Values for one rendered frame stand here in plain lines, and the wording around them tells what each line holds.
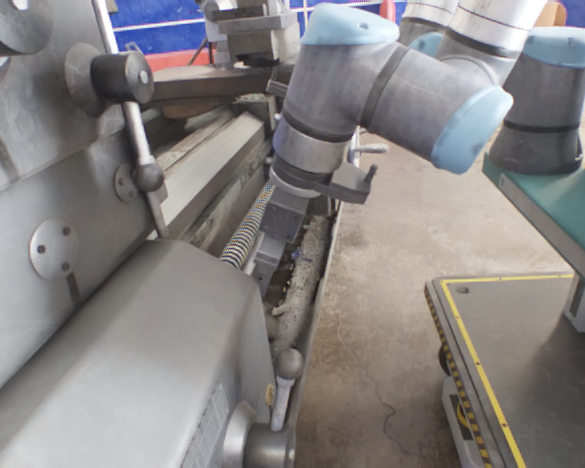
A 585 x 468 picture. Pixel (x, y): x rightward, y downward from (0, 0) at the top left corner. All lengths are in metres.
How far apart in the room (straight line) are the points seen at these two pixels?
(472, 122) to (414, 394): 1.10
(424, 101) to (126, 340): 0.36
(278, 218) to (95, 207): 0.20
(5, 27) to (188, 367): 0.30
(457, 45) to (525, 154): 0.51
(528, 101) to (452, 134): 0.59
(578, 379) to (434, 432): 0.42
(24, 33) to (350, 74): 0.27
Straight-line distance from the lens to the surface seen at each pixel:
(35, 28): 0.33
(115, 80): 0.42
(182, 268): 0.51
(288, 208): 0.49
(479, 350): 1.12
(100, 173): 0.47
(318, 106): 0.45
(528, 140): 1.01
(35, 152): 0.40
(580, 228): 0.82
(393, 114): 0.42
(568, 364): 1.15
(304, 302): 1.09
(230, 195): 0.86
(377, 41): 0.43
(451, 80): 0.43
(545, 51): 0.98
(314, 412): 1.36
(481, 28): 0.54
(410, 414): 1.37
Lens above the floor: 1.09
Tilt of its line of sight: 29 degrees down
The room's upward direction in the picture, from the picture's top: 6 degrees counter-clockwise
